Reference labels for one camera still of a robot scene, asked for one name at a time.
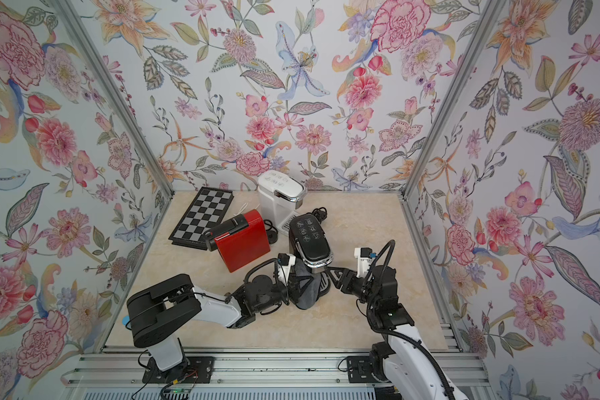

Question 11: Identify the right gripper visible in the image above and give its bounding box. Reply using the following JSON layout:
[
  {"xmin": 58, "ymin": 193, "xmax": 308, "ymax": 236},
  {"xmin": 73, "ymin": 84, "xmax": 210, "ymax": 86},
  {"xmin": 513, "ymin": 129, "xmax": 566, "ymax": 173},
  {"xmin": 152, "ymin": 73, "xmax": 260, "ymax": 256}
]
[{"xmin": 328, "ymin": 266, "xmax": 383, "ymax": 310}]

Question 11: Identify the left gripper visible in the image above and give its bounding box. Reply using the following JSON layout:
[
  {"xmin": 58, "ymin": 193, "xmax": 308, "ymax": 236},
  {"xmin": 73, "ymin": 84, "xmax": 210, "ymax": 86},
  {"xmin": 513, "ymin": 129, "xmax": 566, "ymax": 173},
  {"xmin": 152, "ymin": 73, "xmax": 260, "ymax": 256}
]
[{"xmin": 253, "ymin": 274, "xmax": 316, "ymax": 313}]

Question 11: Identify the grey cleaning cloth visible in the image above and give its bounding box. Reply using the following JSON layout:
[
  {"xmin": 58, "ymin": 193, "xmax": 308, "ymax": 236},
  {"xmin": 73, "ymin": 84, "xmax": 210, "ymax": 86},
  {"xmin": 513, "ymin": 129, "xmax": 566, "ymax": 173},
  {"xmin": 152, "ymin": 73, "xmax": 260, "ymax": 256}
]
[{"xmin": 288, "ymin": 259, "xmax": 330, "ymax": 310}]

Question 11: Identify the black coffee machine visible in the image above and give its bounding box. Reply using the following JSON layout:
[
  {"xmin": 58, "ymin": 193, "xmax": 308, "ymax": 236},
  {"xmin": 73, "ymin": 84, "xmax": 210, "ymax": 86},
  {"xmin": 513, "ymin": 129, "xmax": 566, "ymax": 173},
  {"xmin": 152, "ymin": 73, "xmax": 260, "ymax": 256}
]
[{"xmin": 288, "ymin": 208, "xmax": 333, "ymax": 273}]

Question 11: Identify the red coffee machine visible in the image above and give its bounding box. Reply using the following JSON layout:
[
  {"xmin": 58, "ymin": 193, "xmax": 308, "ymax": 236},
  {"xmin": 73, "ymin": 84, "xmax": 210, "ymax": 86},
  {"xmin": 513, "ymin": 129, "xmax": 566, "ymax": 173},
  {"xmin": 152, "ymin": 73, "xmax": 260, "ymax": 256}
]
[{"xmin": 203, "ymin": 209, "xmax": 271, "ymax": 273}]

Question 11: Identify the white coffee machine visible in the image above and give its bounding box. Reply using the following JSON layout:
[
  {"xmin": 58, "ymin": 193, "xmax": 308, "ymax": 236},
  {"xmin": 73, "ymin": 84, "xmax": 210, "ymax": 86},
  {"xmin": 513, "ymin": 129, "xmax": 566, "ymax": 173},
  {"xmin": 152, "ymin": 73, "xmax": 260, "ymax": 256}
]
[{"xmin": 258, "ymin": 170, "xmax": 308, "ymax": 234}]

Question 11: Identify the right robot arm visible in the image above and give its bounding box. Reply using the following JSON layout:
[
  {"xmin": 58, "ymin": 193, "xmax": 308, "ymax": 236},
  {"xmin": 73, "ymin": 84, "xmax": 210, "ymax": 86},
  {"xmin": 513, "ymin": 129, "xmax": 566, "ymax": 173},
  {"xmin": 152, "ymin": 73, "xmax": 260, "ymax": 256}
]
[{"xmin": 327, "ymin": 266, "xmax": 468, "ymax": 399}]

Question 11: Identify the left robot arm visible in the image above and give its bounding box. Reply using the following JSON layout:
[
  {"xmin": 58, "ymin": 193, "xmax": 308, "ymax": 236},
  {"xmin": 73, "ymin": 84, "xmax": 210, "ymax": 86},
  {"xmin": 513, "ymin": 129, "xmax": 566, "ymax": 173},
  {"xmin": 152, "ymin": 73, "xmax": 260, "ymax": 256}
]
[{"xmin": 126, "ymin": 273, "xmax": 289, "ymax": 373}]

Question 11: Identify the black white chessboard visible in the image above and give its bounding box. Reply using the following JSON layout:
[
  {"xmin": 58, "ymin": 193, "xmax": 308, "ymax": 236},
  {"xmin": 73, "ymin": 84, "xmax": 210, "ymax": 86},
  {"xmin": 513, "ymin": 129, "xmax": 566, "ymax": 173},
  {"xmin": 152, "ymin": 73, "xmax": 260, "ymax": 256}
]
[{"xmin": 168, "ymin": 187, "xmax": 234, "ymax": 251}]

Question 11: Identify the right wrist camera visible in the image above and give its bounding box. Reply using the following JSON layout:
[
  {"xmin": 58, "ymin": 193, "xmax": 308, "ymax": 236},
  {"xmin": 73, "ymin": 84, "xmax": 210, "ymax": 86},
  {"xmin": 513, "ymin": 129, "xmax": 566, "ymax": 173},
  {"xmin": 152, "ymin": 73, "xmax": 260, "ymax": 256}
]
[{"xmin": 354, "ymin": 247, "xmax": 375, "ymax": 278}]

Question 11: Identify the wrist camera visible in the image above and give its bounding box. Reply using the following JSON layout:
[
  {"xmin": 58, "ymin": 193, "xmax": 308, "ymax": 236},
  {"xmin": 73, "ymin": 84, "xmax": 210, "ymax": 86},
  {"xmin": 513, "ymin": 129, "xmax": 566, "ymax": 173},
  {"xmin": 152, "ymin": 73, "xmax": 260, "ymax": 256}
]
[
  {"xmin": 277, "ymin": 253, "xmax": 296, "ymax": 286},
  {"xmin": 354, "ymin": 247, "xmax": 375, "ymax": 278}
]

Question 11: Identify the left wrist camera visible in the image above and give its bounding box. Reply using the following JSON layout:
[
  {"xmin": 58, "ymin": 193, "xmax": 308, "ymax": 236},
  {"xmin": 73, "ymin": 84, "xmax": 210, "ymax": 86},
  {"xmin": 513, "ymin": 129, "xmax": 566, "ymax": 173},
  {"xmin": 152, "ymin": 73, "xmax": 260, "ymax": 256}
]
[{"xmin": 277, "ymin": 253, "xmax": 296, "ymax": 286}]

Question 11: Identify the aluminium rail frame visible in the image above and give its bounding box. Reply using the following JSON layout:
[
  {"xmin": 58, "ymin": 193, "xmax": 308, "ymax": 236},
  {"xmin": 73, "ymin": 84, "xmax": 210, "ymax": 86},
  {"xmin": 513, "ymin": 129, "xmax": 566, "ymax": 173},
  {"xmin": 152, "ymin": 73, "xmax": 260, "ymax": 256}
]
[{"xmin": 59, "ymin": 347, "xmax": 486, "ymax": 400}]

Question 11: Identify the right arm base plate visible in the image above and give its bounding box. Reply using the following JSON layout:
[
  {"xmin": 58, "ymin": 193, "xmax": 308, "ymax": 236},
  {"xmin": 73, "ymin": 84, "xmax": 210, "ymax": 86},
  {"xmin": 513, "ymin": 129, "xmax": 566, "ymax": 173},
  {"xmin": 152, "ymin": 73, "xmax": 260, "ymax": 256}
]
[{"xmin": 345, "ymin": 354, "xmax": 413, "ymax": 384}]

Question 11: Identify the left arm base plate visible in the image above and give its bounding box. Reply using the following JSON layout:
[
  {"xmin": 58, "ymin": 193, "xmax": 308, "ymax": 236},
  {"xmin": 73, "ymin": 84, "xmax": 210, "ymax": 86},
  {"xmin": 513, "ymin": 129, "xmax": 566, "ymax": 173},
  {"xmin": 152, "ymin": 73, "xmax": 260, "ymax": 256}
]
[{"xmin": 142, "ymin": 357, "xmax": 215, "ymax": 385}]

